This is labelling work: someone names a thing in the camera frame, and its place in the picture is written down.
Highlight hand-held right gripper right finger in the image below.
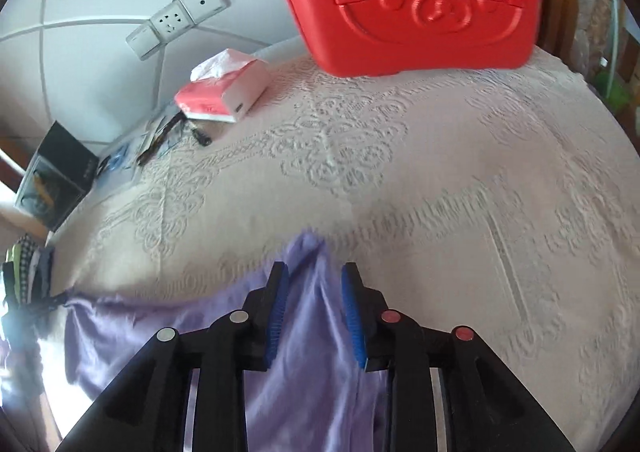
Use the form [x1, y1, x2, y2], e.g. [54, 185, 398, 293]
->
[341, 263, 578, 452]

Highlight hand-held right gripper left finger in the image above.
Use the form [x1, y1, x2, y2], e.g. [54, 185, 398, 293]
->
[55, 261, 290, 452]

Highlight purple garment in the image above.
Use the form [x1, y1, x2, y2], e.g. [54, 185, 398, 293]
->
[62, 227, 396, 452]

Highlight cream lace tablecloth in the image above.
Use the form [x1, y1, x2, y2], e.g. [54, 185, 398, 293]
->
[45, 47, 640, 452]

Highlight white paper sheet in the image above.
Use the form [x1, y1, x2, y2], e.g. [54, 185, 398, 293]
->
[92, 117, 191, 199]

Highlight red and white tissue pack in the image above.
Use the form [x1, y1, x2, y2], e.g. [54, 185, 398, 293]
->
[174, 48, 273, 124]

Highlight folded blue-grey garment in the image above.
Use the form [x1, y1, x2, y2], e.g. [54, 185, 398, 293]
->
[37, 245, 57, 299]

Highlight folded checked garment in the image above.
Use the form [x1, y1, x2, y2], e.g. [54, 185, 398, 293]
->
[17, 236, 42, 304]

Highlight black gift bag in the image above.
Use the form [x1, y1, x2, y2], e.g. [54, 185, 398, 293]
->
[14, 121, 101, 233]

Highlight folded green garment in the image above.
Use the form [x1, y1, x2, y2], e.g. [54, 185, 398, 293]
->
[11, 241, 27, 295]

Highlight red small suitcase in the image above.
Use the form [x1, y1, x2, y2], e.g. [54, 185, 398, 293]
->
[262, 0, 546, 78]

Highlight white wall switch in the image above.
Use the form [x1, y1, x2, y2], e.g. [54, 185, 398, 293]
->
[125, 26, 164, 61]

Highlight white round-hole wall socket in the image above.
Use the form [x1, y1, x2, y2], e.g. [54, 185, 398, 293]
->
[180, 0, 232, 26]

